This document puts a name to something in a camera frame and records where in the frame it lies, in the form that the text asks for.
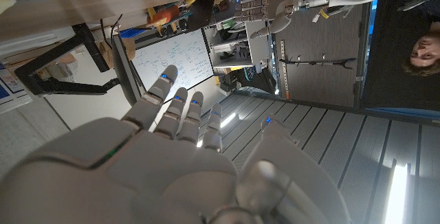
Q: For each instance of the white storage cabinet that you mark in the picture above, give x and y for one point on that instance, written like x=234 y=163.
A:
x=258 y=42

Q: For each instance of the pale yellow sponge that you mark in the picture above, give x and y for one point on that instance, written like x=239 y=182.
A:
x=6 y=2

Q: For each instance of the black reacher grabber tool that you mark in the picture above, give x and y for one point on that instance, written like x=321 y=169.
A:
x=316 y=62

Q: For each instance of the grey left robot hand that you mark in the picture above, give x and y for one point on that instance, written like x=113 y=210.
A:
x=278 y=2

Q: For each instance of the large flat monitor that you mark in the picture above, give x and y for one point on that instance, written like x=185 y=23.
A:
x=125 y=69

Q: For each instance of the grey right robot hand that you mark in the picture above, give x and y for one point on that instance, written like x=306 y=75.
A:
x=154 y=176

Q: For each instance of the whiteboard with writing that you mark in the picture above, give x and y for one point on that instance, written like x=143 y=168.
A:
x=178 y=55

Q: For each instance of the ceiling light strip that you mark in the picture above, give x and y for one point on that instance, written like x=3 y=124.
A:
x=395 y=196
x=229 y=119

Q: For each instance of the person in dark clothes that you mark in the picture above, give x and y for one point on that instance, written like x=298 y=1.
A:
x=426 y=50

